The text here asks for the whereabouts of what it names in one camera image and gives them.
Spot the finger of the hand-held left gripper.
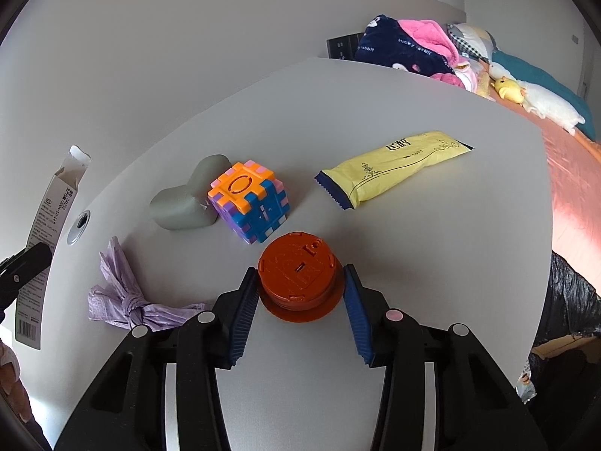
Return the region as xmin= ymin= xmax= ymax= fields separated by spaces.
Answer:
xmin=0 ymin=243 xmax=52 ymax=313

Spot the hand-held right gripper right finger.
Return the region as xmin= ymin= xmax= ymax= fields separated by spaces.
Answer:
xmin=343 ymin=263 xmax=548 ymax=451

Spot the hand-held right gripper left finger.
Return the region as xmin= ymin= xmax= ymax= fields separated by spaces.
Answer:
xmin=54 ymin=267 xmax=260 ymax=451

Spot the long white cardboard box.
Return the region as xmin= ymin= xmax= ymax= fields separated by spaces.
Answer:
xmin=14 ymin=145 xmax=91 ymax=351

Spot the orange round toy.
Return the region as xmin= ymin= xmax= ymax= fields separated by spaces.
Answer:
xmin=257 ymin=231 xmax=343 ymax=324

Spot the black trash bag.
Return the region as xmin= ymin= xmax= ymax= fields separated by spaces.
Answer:
xmin=528 ymin=249 xmax=601 ymax=433

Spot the person's left hand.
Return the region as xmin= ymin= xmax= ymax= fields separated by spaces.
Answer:
xmin=0 ymin=338 xmax=33 ymax=428

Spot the purple plastic bag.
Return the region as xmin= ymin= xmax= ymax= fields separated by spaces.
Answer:
xmin=88 ymin=237 xmax=214 ymax=330

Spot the multicolour puzzle cube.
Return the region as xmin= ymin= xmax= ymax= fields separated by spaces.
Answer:
xmin=207 ymin=161 xmax=292 ymax=245

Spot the grey heart-shaped block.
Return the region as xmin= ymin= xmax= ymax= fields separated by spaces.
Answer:
xmin=149 ymin=154 xmax=233 ymax=232

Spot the yellow snack packet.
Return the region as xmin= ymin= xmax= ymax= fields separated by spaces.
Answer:
xmin=314 ymin=130 xmax=476 ymax=210

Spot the brown cardboard piece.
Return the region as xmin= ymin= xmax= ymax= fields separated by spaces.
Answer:
xmin=530 ymin=333 xmax=601 ymax=362

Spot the pink bed sheet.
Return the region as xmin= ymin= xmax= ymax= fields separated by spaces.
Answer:
xmin=483 ymin=89 xmax=601 ymax=264

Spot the navy printed blanket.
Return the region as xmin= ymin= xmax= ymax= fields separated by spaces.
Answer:
xmin=353 ymin=15 xmax=458 ymax=80

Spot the yellow duck plush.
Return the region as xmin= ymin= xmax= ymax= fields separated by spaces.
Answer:
xmin=491 ymin=76 xmax=525 ymax=103

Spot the white goose plush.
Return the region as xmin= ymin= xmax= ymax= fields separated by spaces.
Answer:
xmin=488 ymin=62 xmax=587 ymax=135

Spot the pink cloth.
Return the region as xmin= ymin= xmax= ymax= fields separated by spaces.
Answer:
xmin=398 ymin=19 xmax=477 ymax=92

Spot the checkered pillow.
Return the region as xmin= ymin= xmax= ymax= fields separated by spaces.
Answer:
xmin=446 ymin=22 xmax=498 ymax=64

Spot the teal pillow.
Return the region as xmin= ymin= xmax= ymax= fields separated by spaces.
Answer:
xmin=491 ymin=51 xmax=593 ymax=142

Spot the metal cable grommet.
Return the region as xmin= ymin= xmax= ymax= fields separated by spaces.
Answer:
xmin=66 ymin=210 xmax=92 ymax=245

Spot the black wall panel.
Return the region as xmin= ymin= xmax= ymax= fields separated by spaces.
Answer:
xmin=326 ymin=33 xmax=366 ymax=61

